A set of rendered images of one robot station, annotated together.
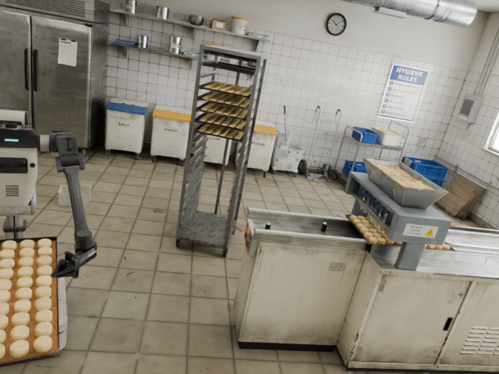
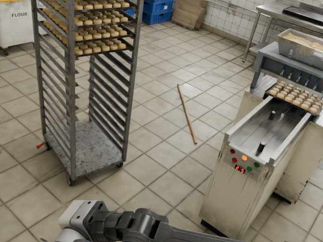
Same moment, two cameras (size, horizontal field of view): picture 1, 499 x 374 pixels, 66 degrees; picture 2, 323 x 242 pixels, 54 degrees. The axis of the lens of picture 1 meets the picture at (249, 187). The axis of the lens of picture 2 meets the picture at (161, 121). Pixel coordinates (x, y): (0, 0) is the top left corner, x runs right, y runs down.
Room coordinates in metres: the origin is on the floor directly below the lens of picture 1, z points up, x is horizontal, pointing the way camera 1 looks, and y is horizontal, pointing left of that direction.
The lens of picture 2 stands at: (1.52, 1.37, 1.99)
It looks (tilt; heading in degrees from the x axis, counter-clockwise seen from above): 35 degrees down; 314
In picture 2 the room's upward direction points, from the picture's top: 10 degrees clockwise
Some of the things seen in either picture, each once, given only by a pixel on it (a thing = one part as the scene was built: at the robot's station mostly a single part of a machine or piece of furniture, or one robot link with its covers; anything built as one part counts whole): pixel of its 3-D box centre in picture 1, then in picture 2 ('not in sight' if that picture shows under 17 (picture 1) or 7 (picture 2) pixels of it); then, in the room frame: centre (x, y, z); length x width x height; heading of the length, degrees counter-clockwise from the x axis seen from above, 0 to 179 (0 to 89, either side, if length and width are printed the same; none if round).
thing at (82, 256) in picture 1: (76, 261); not in sight; (1.29, 0.62, 0.97); 0.07 x 0.07 x 0.10; 74
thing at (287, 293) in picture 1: (294, 283); (252, 170); (2.25, -0.42, 0.45); 0.70 x 0.34 x 0.90; 102
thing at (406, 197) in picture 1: (398, 182); (317, 54); (2.35, -0.92, 1.25); 0.56 x 0.29 x 0.14; 12
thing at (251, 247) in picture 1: (250, 237); (243, 161); (2.18, -0.07, 0.77); 0.24 x 0.04 x 0.14; 12
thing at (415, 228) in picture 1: (386, 217); (303, 83); (2.35, -0.92, 1.01); 0.72 x 0.33 x 0.34; 12
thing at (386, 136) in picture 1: (385, 136); not in sight; (6.19, -1.97, 0.90); 0.44 x 0.36 x 0.20; 19
